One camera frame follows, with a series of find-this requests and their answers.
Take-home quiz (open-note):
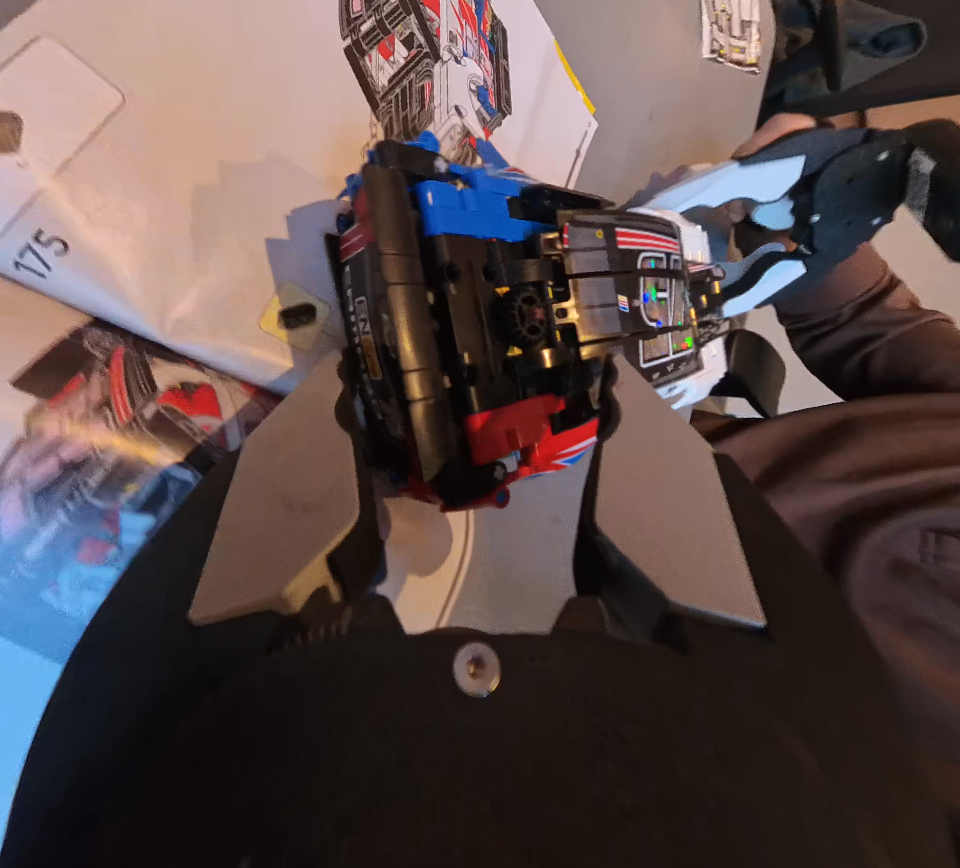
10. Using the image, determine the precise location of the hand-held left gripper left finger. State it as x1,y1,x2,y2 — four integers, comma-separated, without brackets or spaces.
187,350,384,628

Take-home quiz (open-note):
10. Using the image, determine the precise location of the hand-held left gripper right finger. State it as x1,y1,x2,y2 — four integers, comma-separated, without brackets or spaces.
573,354,768,642

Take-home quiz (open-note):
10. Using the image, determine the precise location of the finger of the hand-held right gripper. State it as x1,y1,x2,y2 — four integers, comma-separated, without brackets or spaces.
707,244,811,319
626,154,809,218

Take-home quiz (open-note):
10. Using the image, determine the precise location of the toy brick race car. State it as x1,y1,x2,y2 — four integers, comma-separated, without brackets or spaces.
288,129,729,513

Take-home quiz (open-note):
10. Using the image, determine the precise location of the instruction booklet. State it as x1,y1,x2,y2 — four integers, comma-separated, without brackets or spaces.
0,0,601,667

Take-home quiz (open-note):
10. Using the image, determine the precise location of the person's right hand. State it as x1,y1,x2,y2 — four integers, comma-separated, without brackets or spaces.
731,112,822,160

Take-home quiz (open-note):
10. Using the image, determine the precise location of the person's dark sweater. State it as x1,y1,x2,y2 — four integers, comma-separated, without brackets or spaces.
690,358,960,794

